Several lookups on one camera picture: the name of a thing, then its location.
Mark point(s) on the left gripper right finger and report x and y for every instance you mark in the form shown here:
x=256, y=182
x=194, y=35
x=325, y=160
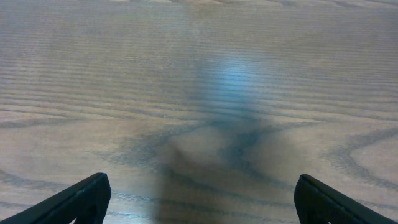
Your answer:
x=318, y=203

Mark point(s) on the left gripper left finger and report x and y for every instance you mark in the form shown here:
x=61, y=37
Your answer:
x=85, y=202

